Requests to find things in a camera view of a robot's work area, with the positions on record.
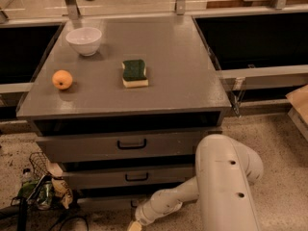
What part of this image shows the grey bottom drawer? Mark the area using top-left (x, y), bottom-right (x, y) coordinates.
top-left (76, 183), bottom-right (191, 212)

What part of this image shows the grey drawer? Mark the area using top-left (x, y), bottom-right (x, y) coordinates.
top-left (37, 127), bottom-right (222, 163)
top-left (76, 183), bottom-right (191, 212)
top-left (63, 164), bottom-right (194, 190)

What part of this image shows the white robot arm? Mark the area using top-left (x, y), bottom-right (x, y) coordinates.
top-left (127, 134), bottom-right (264, 231)

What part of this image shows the grey middle drawer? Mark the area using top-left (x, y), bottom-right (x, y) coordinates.
top-left (63, 164), bottom-right (194, 190)

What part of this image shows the grey top drawer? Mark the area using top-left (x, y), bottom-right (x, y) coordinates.
top-left (37, 127), bottom-right (222, 163)

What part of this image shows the grey drawer cabinet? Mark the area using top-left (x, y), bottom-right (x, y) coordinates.
top-left (15, 15), bottom-right (232, 200)

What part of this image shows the green snack bag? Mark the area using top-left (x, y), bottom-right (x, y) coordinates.
top-left (17, 180), bottom-right (53, 211)

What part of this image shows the clear plastic bottle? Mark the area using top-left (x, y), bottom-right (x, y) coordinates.
top-left (21, 168), bottom-right (33, 185)

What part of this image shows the green yellow sponge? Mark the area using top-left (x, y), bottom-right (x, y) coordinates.
top-left (122, 59), bottom-right (148, 89)

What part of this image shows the orange fruit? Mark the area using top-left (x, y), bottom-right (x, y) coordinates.
top-left (52, 70), bottom-right (73, 90)

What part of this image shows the white ceramic bowl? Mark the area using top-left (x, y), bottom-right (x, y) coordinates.
top-left (65, 27), bottom-right (102, 56)

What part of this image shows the brown cardboard box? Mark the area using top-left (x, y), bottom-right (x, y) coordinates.
top-left (286, 85), bottom-right (308, 141)

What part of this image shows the black cable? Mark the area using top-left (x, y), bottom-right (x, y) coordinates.
top-left (47, 209), bottom-right (90, 231)

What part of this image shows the black wire basket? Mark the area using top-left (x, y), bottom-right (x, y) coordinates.
top-left (29, 152), bottom-right (49, 178)

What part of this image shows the metal post left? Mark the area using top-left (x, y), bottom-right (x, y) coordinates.
top-left (64, 0), bottom-right (80, 20)

